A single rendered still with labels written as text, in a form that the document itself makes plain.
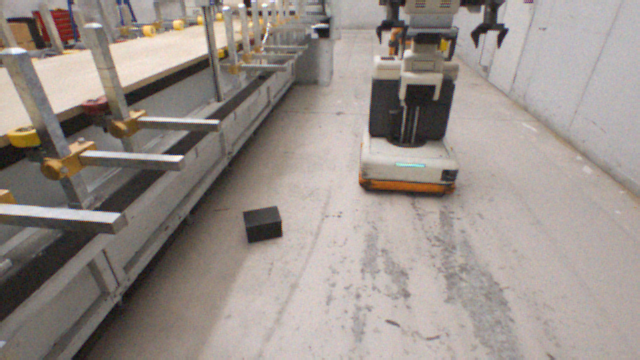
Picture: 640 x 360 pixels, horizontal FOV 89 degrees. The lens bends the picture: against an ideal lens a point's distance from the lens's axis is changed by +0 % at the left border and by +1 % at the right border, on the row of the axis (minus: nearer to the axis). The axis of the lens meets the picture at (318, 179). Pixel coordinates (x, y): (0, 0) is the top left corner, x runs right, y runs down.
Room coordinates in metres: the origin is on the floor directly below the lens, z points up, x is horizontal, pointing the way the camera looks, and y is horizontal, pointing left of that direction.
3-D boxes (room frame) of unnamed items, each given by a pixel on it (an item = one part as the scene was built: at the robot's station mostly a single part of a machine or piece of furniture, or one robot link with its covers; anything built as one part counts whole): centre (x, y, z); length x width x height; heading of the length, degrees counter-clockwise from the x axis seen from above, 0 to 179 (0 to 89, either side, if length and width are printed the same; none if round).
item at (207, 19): (1.72, 0.53, 0.93); 0.05 x 0.05 x 0.45; 82
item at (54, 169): (0.77, 0.66, 0.83); 0.14 x 0.06 x 0.05; 172
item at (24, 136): (0.80, 0.76, 0.85); 0.08 x 0.08 x 0.11
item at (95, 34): (0.99, 0.63, 0.90); 0.04 x 0.04 x 0.48; 82
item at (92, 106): (1.05, 0.73, 0.85); 0.08 x 0.08 x 0.11
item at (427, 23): (1.87, -0.59, 0.99); 0.28 x 0.16 x 0.22; 82
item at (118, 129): (1.02, 0.62, 0.84); 0.14 x 0.06 x 0.05; 172
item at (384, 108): (2.24, -0.64, 0.59); 0.55 x 0.34 x 0.83; 82
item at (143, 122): (1.02, 0.53, 0.84); 0.43 x 0.03 x 0.04; 82
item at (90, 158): (0.77, 0.57, 0.83); 0.43 x 0.03 x 0.04; 82
